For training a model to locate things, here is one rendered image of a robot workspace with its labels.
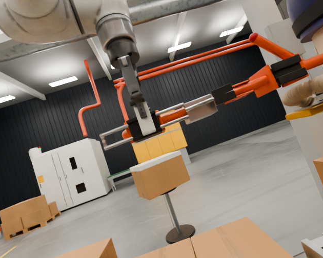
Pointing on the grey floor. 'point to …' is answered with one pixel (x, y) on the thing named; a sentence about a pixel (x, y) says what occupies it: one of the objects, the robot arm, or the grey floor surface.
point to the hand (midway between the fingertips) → (147, 124)
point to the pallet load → (27, 216)
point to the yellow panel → (162, 144)
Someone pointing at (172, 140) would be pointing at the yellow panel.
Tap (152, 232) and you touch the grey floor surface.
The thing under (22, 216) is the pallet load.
